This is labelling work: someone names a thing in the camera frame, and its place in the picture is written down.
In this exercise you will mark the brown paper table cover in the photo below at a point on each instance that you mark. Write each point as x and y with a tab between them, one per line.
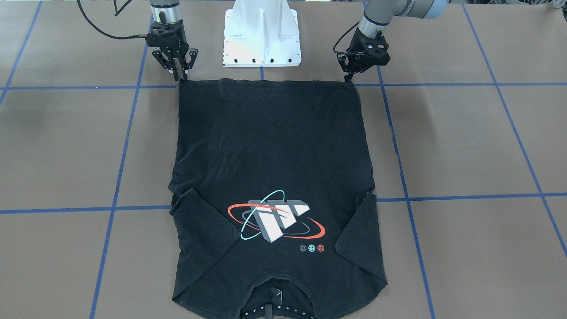
466	128

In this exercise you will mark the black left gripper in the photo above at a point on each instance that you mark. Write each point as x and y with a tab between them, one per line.
353	59

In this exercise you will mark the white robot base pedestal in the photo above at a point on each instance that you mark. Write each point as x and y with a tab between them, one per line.
261	33

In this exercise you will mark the black printed t-shirt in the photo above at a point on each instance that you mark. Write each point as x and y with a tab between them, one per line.
273	201

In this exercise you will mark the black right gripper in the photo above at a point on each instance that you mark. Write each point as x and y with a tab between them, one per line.
173	52

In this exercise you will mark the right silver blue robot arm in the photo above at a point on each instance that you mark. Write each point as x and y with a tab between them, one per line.
166	12

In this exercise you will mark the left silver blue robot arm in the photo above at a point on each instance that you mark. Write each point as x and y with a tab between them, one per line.
378	14

